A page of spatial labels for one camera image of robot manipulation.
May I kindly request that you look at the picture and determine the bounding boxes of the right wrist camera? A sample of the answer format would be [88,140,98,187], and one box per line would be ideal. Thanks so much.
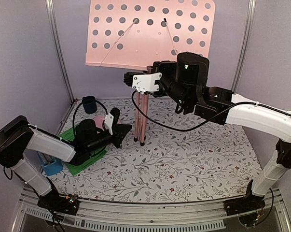
[132,72,162,94]

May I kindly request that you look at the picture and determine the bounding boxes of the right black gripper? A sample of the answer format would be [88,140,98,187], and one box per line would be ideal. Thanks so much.
[146,59,193,109]

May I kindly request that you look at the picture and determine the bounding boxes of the left aluminium frame post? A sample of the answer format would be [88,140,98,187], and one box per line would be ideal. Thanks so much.
[45,0,74,103]

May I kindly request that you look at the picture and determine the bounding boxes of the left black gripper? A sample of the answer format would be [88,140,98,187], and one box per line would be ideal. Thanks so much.
[86,124,132,154]

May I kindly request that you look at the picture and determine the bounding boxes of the pink music stand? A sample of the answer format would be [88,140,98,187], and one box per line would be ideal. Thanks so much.
[85,0,215,143]

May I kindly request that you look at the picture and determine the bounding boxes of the floral table mat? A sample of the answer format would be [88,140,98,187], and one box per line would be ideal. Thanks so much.
[51,99,261,203]

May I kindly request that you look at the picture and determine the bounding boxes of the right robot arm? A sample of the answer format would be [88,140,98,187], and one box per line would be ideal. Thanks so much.
[124,52,291,211]

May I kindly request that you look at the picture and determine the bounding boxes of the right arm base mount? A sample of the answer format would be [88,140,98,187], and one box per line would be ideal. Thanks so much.
[223,180,265,227]

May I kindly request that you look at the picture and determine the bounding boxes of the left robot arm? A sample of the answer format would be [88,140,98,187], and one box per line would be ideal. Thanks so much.
[0,116,132,210]

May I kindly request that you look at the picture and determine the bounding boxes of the aluminium frame post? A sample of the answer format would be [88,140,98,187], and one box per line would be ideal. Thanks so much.
[45,0,74,103]
[231,0,256,92]

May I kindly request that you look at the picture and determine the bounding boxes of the front aluminium rail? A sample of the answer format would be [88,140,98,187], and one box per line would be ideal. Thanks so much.
[12,188,291,232]

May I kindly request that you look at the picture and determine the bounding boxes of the pink plate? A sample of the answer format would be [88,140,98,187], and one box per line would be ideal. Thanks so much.
[93,114,114,130]

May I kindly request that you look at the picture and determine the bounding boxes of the green sheet music stack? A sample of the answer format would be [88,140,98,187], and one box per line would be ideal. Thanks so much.
[60,128,107,176]

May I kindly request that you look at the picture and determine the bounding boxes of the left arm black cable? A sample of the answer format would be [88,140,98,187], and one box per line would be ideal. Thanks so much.
[72,100,111,141]

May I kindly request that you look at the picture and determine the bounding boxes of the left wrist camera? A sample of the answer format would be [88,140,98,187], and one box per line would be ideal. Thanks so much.
[102,107,120,135]

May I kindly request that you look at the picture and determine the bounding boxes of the dark blue cup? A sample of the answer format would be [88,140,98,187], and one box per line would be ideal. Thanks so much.
[82,96,97,114]

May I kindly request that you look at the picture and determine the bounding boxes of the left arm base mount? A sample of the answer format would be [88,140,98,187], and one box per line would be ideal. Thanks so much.
[37,192,80,216]

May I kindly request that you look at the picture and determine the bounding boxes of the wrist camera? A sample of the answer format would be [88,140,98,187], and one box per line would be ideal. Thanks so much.
[102,107,120,135]
[132,72,162,94]

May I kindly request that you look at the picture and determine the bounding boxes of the blue melodica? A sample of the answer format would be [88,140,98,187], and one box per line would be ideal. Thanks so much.
[37,152,63,176]

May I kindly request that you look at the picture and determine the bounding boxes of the right aluminium frame post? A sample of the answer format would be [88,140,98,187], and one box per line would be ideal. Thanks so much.
[231,0,256,92]

